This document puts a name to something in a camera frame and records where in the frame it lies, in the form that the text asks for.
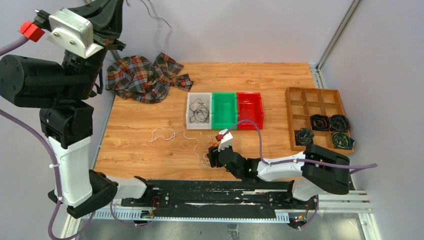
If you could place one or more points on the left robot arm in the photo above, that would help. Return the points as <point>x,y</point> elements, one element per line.
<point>60,91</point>

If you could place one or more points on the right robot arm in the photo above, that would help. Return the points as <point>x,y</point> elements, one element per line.
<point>314,171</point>

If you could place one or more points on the green plastic bin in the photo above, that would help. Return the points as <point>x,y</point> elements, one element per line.
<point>224,110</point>

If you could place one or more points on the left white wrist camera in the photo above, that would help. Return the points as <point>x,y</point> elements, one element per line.
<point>72,32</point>

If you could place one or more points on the wooden compartment tray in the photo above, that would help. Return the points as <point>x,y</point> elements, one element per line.
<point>317,116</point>

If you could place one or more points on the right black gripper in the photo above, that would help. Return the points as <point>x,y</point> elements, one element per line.
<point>212,154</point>

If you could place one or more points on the plaid cloth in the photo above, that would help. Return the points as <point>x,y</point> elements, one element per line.
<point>135,77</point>

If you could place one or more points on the white plastic bin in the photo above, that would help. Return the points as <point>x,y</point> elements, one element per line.
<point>199,111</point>

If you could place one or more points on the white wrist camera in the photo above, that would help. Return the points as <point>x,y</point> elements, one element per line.
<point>72,32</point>
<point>225,139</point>

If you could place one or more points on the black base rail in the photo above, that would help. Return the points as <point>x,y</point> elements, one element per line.
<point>219,199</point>

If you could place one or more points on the red plastic bin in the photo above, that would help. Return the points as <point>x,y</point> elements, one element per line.
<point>250,107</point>

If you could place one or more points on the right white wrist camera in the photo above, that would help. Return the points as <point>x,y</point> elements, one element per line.
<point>225,139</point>

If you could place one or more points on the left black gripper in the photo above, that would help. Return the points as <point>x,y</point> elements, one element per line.
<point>105,16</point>

